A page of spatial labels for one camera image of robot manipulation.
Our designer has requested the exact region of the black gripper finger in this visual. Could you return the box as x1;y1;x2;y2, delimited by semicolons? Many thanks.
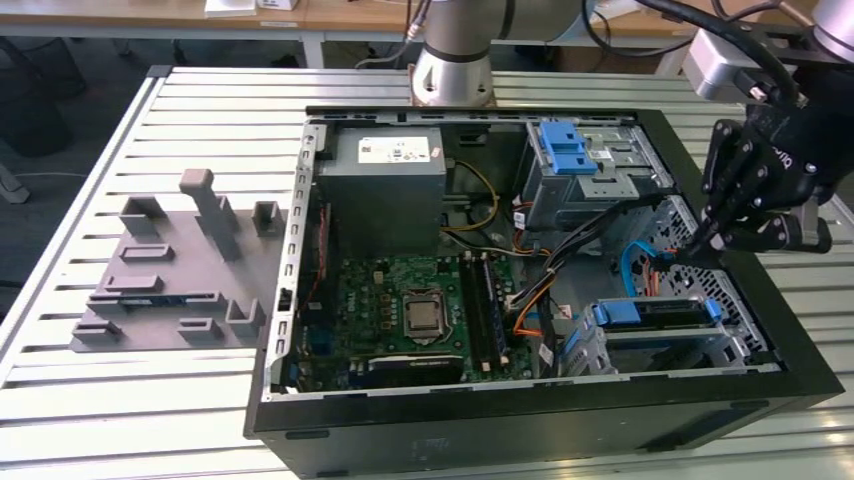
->
686;118;770;267
710;202;834;261

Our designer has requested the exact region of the power wire with black plug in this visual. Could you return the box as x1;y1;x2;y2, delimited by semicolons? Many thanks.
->
640;249;695;299

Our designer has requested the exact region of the blue data wire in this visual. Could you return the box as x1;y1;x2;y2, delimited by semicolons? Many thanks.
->
619;239;675;301

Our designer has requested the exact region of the hard disk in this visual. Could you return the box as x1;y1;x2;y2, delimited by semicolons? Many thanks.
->
591;297;726;332

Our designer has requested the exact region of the metal disk bay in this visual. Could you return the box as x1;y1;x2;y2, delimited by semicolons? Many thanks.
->
583;294;769;376

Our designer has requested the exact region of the blue drive latch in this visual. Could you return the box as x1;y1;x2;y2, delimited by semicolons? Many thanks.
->
540;121;596;175

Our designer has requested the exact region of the metal drive cage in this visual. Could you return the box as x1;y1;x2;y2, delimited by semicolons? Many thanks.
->
519;119;675;231

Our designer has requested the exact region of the CPU socket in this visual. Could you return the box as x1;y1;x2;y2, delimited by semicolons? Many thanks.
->
398;287;456;347

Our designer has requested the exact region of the black PC case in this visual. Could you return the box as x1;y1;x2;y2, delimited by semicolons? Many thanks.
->
240;105;846;479

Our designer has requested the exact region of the grey power supply unit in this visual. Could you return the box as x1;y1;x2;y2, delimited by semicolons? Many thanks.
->
312;125;447;256

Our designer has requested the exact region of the silver CPU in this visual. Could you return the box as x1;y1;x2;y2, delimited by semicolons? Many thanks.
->
404;299;447;335

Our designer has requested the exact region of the black graphics card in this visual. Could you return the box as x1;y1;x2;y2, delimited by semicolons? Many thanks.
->
364;353;466;387

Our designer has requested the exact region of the green motherboard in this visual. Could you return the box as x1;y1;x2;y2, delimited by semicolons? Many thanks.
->
292;252;535;389

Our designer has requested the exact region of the wooden desk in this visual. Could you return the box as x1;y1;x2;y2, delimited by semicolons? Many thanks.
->
0;0;695;71

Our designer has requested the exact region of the grey parts rack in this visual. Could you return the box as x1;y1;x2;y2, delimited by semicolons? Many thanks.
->
69;167;292;354

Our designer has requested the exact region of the green RAM stick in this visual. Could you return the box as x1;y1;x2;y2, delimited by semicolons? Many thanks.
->
117;295;187;307

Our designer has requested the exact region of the black mesh bin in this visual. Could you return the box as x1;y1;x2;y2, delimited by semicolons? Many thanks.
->
0;37;88;159

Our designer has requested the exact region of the grey stand foot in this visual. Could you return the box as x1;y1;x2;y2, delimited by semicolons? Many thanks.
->
0;162;32;206

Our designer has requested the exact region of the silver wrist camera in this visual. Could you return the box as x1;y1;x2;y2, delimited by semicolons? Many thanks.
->
684;28;769;101

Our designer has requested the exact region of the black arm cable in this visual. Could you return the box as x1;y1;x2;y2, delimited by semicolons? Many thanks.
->
636;0;806;106

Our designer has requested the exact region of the black cable bundle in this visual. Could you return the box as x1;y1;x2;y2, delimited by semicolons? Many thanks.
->
516;197;666;321

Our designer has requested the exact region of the yellow wire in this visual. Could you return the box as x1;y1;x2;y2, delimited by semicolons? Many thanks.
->
439;158;502;234

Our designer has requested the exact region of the orange wire with white plug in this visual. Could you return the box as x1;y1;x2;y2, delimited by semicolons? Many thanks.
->
504;292;559;344

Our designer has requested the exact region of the thin red wire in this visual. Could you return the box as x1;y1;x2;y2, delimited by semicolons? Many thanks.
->
296;203;334;321

